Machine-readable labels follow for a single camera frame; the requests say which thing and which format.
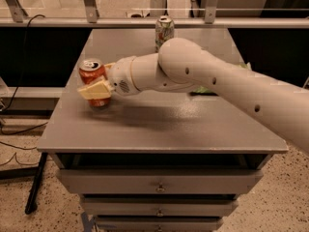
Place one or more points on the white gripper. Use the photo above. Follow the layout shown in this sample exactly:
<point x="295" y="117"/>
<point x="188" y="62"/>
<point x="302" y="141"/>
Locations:
<point x="121" y="74"/>

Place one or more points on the red Coca-Cola can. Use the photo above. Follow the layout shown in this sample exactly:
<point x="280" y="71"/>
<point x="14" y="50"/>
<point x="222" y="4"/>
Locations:
<point x="89" y="70"/>

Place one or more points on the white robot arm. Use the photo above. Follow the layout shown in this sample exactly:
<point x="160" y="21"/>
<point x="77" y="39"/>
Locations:
<point x="181" y="65"/>

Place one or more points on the green and white soda can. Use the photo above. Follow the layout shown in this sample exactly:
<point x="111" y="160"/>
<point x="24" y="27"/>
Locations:
<point x="164" y="31"/>

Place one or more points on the green chip bag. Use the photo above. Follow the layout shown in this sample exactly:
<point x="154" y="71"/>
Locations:
<point x="205" y="91"/>

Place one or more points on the grey drawer cabinet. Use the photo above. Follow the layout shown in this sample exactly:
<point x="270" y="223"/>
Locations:
<point x="156" y="131"/>

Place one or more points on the top grey drawer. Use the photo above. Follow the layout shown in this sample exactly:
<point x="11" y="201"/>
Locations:
<point x="159" y="181"/>

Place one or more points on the grey drawer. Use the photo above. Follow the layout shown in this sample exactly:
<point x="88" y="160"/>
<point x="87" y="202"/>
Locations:
<point x="162" y="206"/>
<point x="159" y="181"/>
<point x="158" y="224"/>

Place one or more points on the middle grey drawer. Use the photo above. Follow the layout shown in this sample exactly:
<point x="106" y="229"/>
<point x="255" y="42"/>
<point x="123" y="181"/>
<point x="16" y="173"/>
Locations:
<point x="162" y="206"/>

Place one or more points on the black stand leg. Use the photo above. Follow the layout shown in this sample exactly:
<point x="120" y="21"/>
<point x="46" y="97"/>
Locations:
<point x="31" y="205"/>

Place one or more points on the bottom grey drawer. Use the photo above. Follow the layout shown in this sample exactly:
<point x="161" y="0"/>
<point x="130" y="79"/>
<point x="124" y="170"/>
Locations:
<point x="158" y="224"/>

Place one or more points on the metal window rail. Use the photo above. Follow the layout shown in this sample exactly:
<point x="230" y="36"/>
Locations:
<point x="222" y="22"/>

